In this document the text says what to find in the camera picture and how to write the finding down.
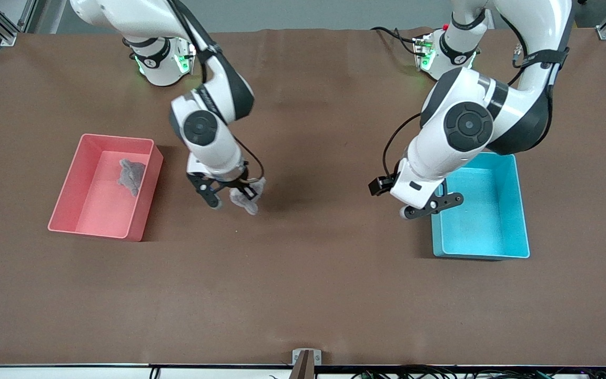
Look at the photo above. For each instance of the small metal bracket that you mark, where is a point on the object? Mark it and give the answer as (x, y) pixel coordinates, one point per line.
(317, 357)

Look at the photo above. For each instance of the blue plastic box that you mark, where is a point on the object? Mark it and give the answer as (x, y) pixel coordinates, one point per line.
(484, 221)

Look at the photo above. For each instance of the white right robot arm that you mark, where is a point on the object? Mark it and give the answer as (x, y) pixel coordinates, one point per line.
(213, 142)

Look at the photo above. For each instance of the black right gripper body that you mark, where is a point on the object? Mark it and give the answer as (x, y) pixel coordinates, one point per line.
(238, 184)

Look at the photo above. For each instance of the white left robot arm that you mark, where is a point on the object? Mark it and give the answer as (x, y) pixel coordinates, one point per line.
(429, 158)

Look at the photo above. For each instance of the grey plush toy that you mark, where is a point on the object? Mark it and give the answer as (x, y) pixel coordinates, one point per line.
(132, 176)
(248, 206)

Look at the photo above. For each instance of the pink plastic box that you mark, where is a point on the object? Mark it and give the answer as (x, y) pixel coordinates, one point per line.
(103, 210)

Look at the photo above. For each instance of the brown post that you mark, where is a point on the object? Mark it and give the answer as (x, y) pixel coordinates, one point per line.
(303, 368)

